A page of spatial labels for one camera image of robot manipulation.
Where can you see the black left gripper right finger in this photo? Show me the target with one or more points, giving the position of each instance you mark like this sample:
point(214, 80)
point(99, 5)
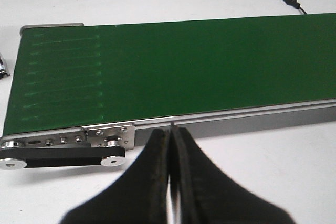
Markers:
point(202, 193)

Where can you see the aluminium conveyor frame rail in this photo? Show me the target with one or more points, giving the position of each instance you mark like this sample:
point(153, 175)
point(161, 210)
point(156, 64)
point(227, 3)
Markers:
point(110, 134)

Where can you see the silver metal part at edge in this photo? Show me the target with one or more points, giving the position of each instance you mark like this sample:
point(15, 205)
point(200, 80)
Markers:
point(3, 68)

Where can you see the black timing drive belt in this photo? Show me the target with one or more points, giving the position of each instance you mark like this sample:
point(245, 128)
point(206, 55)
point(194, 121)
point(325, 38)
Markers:
point(19, 158)

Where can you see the black cable plug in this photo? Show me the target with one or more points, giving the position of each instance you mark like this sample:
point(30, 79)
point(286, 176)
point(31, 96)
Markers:
point(296, 5)

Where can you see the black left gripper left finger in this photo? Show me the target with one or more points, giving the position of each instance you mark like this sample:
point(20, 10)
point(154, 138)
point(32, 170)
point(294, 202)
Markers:
point(138, 196)

